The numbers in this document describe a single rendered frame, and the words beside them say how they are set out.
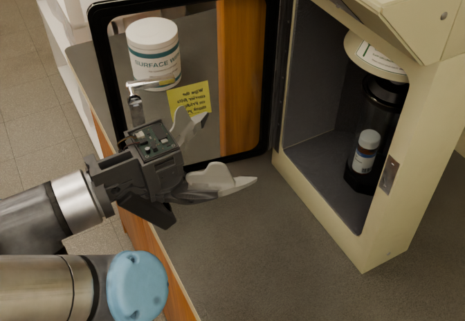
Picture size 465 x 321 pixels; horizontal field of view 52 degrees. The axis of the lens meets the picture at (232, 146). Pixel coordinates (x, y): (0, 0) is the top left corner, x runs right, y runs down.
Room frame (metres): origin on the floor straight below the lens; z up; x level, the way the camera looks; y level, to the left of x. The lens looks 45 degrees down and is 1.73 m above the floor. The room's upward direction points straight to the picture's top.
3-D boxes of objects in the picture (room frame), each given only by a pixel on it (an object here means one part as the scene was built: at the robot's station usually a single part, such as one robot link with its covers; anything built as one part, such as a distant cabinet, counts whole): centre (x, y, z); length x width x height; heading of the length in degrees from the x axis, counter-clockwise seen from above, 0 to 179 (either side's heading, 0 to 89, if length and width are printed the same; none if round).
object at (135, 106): (0.63, 0.17, 1.18); 0.02 x 0.02 x 0.06; 18
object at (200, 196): (0.41, 0.06, 1.24); 0.09 x 0.05 x 0.02; 82
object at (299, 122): (0.66, -0.27, 1.19); 0.26 x 0.24 x 0.35; 28
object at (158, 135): (0.42, 0.12, 1.26); 0.12 x 0.08 x 0.09; 118
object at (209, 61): (0.68, 0.07, 1.19); 0.30 x 0.01 x 0.40; 108
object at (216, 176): (0.41, 0.02, 1.26); 0.09 x 0.03 x 0.06; 82
